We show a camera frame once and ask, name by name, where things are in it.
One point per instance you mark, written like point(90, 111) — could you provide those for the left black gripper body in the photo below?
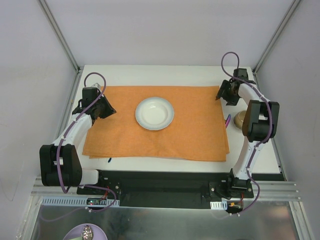
point(101, 108)

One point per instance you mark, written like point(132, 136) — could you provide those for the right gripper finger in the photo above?
point(231, 99)
point(222, 89)

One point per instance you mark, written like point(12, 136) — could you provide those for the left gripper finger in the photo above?
point(106, 108)
point(98, 112)

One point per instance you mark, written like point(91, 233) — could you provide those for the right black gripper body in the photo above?
point(227, 90)

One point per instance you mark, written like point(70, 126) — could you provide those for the beige ceramic mug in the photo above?
point(239, 118)

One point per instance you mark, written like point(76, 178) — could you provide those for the iridescent purple knife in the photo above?
point(227, 121)

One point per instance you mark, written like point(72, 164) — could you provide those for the white ceramic plate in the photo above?
point(154, 113)

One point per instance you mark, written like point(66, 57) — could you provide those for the orange cloth placemat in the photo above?
point(196, 133)

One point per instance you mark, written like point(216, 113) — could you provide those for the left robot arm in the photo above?
point(59, 161)

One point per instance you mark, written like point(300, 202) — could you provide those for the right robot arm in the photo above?
point(259, 124)

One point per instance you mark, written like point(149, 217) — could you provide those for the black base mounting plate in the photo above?
point(179, 201)

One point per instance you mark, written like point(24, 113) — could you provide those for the lilac plate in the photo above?
point(74, 233)

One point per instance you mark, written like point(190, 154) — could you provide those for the silver cutlery on lilac plate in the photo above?
point(87, 233)

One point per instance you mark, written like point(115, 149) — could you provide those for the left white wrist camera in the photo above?
point(96, 85)

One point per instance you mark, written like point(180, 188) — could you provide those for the right aluminium frame post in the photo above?
point(277, 34)

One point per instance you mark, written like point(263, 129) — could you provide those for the aluminium frame post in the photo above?
point(60, 36)
point(277, 34)

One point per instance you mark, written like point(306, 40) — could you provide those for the aluminium front rail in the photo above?
point(267, 190)

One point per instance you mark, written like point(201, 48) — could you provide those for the left aluminium frame post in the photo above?
point(60, 36)

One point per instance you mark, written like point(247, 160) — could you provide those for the left white cable duct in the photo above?
point(79, 202)

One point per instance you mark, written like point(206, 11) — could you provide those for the white cable duct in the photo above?
point(79, 202)
point(218, 205)

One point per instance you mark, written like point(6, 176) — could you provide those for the right white cable duct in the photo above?
point(218, 205)

